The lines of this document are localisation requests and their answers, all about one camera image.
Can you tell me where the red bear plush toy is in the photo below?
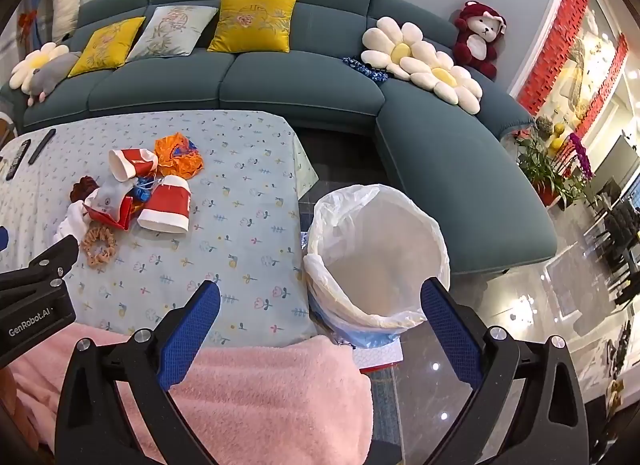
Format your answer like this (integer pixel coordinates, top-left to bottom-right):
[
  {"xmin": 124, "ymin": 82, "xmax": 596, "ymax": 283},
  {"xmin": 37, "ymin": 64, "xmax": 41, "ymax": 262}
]
[{"xmin": 452, "ymin": 1, "xmax": 507, "ymax": 80}]

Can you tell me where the blue patterned cloth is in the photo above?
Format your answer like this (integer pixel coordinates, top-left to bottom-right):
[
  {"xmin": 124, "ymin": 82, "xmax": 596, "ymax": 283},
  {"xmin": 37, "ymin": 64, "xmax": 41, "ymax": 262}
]
[{"xmin": 342, "ymin": 56, "xmax": 391, "ymax": 83}]

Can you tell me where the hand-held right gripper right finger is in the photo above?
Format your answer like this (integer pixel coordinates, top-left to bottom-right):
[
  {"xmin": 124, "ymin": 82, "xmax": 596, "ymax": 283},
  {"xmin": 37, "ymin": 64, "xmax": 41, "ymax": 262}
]
[{"xmin": 420, "ymin": 277, "xmax": 590, "ymax": 465}]

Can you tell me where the long white plush toy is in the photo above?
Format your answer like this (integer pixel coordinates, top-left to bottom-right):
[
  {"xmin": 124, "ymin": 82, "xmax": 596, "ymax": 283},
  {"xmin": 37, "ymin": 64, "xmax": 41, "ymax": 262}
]
[{"xmin": 50, "ymin": 0, "xmax": 82, "ymax": 43}]

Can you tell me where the grey plush toy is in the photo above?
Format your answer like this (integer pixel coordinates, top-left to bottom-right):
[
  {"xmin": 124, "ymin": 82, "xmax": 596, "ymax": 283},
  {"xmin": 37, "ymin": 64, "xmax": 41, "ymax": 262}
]
[{"xmin": 26, "ymin": 51, "xmax": 82, "ymax": 106}]

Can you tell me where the beige bra cup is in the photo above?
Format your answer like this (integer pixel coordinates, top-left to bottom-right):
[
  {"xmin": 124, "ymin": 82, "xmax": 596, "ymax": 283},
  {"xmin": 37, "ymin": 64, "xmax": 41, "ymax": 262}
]
[{"xmin": 136, "ymin": 175, "xmax": 192, "ymax": 234}]

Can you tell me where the black dining chair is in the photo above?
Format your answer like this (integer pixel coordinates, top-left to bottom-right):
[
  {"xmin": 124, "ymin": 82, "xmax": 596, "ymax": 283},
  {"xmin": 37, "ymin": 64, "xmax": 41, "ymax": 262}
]
[{"xmin": 602, "ymin": 200, "xmax": 640, "ymax": 266}]

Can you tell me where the blue ribbon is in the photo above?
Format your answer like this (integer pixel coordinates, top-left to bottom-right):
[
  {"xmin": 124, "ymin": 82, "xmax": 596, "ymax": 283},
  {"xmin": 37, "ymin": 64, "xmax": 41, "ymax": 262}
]
[{"xmin": 131, "ymin": 176, "xmax": 158, "ymax": 206}]

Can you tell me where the orange and blue garment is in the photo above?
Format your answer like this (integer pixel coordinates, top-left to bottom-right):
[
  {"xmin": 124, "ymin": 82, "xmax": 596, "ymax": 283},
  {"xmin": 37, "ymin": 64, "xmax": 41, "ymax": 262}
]
[{"xmin": 153, "ymin": 132, "xmax": 205, "ymax": 178}]

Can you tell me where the teal fabric sofa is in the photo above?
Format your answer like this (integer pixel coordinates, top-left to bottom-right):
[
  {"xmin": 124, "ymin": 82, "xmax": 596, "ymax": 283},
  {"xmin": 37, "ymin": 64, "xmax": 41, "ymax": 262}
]
[{"xmin": 0, "ymin": 0, "xmax": 558, "ymax": 276}]

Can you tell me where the white daisy flower cushion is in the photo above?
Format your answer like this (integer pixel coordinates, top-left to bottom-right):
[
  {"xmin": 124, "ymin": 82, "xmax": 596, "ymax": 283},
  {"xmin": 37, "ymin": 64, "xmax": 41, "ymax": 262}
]
[
  {"xmin": 400, "ymin": 42, "xmax": 483, "ymax": 113},
  {"xmin": 361, "ymin": 16, "xmax": 441, "ymax": 80},
  {"xmin": 9, "ymin": 42, "xmax": 71, "ymax": 92}
]

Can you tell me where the dark brown scrunchie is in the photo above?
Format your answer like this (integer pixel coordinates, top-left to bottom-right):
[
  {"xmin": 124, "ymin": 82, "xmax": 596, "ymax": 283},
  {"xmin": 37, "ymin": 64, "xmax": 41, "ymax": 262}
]
[{"xmin": 70, "ymin": 176, "xmax": 101, "ymax": 203}]

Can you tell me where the white cloth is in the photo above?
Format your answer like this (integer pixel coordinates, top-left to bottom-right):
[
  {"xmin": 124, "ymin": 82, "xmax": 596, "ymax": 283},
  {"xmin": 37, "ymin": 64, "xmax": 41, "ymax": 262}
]
[{"xmin": 52, "ymin": 200, "xmax": 93, "ymax": 246}]

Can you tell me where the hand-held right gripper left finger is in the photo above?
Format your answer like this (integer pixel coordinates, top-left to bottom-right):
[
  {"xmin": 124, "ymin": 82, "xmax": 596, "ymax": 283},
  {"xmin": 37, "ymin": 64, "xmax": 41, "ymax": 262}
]
[{"xmin": 54, "ymin": 280, "xmax": 222, "ymax": 465}]

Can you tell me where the black remote control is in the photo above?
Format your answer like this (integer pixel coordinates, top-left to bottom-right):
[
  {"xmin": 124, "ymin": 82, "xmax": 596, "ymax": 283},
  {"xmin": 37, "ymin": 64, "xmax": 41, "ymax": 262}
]
[
  {"xmin": 5, "ymin": 140, "xmax": 32, "ymax": 180},
  {"xmin": 28, "ymin": 128, "xmax": 57, "ymax": 166}
]

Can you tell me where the small yellow embroidered pillow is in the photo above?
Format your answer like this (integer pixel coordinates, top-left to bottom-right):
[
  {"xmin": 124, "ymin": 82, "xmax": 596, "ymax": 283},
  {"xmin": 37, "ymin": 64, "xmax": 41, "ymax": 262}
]
[{"xmin": 67, "ymin": 16, "xmax": 147, "ymax": 78}]

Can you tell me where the white trash bag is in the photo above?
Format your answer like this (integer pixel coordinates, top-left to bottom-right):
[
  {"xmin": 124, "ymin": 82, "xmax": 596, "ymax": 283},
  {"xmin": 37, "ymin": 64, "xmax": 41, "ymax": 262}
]
[{"xmin": 302, "ymin": 184, "xmax": 451, "ymax": 331}]

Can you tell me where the beige scrunchie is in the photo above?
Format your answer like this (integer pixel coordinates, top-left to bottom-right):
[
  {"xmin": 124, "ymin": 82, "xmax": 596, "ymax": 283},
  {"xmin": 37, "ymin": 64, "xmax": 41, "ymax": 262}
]
[{"xmin": 81, "ymin": 225, "xmax": 117, "ymax": 267}]

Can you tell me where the blue trash bin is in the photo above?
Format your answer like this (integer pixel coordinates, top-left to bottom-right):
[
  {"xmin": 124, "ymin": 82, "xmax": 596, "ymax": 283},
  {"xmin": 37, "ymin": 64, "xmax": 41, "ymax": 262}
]
[{"xmin": 307, "ymin": 290, "xmax": 405, "ymax": 373}]

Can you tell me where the pink fleece blanket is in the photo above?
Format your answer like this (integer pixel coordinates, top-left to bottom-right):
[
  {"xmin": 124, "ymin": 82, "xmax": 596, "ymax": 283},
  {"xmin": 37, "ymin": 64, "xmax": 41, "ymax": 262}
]
[{"xmin": 7, "ymin": 322, "xmax": 375, "ymax": 465}]

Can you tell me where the pale floral pillow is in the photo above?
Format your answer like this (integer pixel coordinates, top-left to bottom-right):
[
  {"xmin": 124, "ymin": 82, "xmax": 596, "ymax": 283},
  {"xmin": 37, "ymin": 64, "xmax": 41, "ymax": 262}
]
[{"xmin": 125, "ymin": 5, "xmax": 219, "ymax": 63}]

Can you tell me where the purple orchid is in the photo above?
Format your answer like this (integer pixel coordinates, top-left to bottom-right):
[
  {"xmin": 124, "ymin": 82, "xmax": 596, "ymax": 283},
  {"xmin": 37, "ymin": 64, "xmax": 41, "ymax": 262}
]
[{"xmin": 567, "ymin": 132, "xmax": 596, "ymax": 183}]

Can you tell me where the large yellow embroidered pillow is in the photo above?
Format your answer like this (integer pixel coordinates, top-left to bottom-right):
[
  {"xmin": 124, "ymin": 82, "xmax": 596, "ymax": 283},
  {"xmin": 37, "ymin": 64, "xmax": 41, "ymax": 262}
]
[{"xmin": 207, "ymin": 0, "xmax": 298, "ymax": 54}]

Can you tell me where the red paper cup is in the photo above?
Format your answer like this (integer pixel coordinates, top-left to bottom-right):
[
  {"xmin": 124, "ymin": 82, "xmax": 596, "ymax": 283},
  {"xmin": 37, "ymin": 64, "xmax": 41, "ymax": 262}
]
[{"xmin": 109, "ymin": 147, "xmax": 160, "ymax": 182}]

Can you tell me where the red wall decoration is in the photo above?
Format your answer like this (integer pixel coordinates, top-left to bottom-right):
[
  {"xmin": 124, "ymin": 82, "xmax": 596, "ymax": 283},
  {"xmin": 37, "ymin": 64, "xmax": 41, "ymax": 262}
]
[
  {"xmin": 517, "ymin": 0, "xmax": 596, "ymax": 116},
  {"xmin": 582, "ymin": 35, "xmax": 630, "ymax": 130}
]

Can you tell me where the green potted plant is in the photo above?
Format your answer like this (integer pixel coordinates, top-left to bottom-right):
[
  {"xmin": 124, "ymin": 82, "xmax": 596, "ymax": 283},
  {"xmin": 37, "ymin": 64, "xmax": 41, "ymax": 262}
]
[{"xmin": 515, "ymin": 130, "xmax": 566, "ymax": 206}]

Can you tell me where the pale blue floral tablecloth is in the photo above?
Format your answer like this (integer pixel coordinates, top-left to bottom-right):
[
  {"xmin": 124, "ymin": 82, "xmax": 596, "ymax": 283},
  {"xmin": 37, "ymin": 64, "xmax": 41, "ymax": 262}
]
[{"xmin": 0, "ymin": 110, "xmax": 321, "ymax": 351}]

